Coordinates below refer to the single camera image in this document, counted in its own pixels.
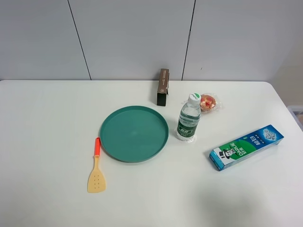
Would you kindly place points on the green label water bottle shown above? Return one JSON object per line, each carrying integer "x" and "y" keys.
{"x": 189, "y": 118}

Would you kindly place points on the round green plate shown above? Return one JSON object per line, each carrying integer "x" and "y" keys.
{"x": 134, "y": 134}

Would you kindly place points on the brown cardboard box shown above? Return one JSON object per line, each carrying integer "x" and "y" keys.
{"x": 163, "y": 86}

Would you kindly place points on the plastic wrapped pastry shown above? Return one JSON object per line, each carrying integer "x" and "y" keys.
{"x": 209, "y": 102}

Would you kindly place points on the Darlie toothpaste box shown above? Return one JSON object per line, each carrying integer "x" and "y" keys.
{"x": 244, "y": 147}

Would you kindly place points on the clear plastic bin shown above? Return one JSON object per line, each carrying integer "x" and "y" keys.
{"x": 297, "y": 113}

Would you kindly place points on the yellow spatula orange handle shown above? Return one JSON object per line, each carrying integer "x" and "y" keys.
{"x": 96, "y": 181}

